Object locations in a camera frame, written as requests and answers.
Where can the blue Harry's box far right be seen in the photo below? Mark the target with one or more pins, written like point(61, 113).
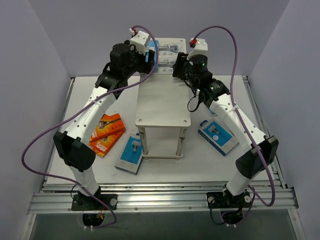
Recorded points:
point(211, 113)

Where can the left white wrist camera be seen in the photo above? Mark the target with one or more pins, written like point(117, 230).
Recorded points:
point(139, 39)

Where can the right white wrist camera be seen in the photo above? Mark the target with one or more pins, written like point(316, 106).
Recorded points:
point(199, 47)

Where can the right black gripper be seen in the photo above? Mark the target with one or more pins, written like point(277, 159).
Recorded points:
point(180, 66)

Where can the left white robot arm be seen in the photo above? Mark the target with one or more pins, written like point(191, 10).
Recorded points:
point(72, 144)

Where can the aluminium mounting rail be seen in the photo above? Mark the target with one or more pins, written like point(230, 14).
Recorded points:
point(137, 198)

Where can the lower orange Fusion5 razor box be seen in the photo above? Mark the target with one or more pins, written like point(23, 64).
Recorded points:
point(102, 146)

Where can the upper orange Fusion5 razor box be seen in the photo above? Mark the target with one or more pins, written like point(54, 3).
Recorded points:
point(108, 125)

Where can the Gillette SkinGuard blister pack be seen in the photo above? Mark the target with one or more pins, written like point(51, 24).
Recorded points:
point(165, 64)

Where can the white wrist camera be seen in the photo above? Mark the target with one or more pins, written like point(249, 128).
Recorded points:
point(139, 39)
point(199, 47)

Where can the orange fusion5 razor box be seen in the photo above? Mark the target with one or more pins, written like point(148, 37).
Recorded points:
point(102, 146)
point(108, 125)

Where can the blue harry's box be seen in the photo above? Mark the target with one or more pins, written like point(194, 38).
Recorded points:
point(218, 135)
point(211, 113)
point(130, 158)

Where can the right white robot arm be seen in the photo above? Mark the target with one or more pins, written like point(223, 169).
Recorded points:
point(259, 149)

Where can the blue Harry's box front left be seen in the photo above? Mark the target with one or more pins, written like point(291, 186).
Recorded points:
point(130, 158)

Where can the white two-tier shelf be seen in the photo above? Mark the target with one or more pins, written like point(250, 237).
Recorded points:
point(162, 117)

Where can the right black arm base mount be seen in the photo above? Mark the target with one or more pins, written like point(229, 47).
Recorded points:
point(225, 200)

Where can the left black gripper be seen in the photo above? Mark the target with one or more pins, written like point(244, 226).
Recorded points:
point(146, 63)

